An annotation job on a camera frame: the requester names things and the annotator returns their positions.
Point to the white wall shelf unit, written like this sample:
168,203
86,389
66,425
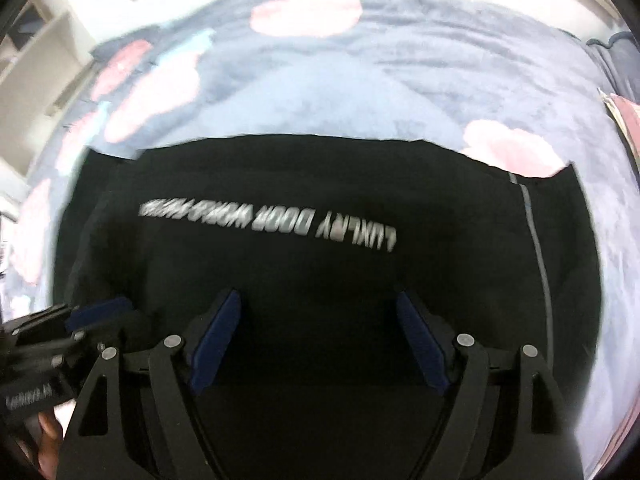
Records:
49,47

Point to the person's left hand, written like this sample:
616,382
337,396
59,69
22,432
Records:
22,457

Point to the grey floral bed blanket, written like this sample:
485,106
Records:
476,79

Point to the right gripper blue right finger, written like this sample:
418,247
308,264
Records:
424,346

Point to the black jacket with white lettering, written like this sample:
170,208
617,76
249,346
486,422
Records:
319,236

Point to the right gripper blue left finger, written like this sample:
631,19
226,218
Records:
209,336

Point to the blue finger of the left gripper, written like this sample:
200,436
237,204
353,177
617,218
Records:
98,313

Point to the pink pillow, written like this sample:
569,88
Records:
625,114

